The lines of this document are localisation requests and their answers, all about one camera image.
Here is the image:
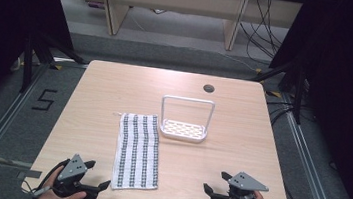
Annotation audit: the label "black cables beside stand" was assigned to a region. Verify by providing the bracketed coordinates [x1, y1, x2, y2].
[263, 98, 297, 128]

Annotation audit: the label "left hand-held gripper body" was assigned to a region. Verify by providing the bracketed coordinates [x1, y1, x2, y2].
[51, 151, 104, 199]

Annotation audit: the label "aluminium floor rail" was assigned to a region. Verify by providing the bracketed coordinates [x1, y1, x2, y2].
[0, 55, 52, 199]
[268, 90, 353, 199]

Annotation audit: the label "black curtain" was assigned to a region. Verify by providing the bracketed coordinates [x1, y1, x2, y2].
[253, 0, 353, 199]
[0, 0, 80, 135]

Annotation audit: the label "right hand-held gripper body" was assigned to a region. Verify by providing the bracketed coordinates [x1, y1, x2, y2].
[210, 168, 272, 199]

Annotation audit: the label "round grey cable grommet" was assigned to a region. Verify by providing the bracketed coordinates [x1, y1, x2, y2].
[201, 83, 216, 95]

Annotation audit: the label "bundle of black floor cables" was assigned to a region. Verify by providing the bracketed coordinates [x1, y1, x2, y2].
[235, 0, 292, 66]

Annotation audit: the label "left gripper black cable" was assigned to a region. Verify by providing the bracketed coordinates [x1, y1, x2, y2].
[21, 153, 71, 199]

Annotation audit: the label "white striped towel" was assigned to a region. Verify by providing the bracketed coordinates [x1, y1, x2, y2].
[103, 109, 167, 196]

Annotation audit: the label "black metal stand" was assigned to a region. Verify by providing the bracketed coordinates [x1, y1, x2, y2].
[246, 56, 311, 127]
[17, 28, 89, 101]

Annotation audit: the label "white towel rack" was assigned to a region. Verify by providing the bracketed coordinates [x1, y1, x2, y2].
[157, 94, 217, 146]

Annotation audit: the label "white floor cable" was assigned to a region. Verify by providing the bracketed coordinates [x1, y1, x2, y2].
[214, 50, 262, 74]

